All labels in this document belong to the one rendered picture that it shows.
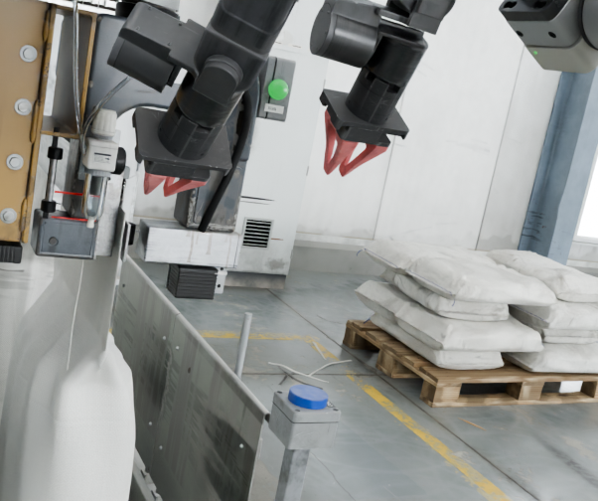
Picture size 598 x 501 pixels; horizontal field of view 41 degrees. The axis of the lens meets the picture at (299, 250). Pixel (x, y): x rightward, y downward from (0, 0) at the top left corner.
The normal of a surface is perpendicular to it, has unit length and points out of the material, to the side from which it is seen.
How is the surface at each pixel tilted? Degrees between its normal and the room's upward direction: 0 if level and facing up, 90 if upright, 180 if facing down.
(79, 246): 90
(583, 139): 92
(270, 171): 90
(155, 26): 52
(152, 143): 44
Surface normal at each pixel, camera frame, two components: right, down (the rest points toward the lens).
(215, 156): 0.44, -0.51
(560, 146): -0.89, -0.08
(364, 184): 0.42, 0.26
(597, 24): -0.87, 0.40
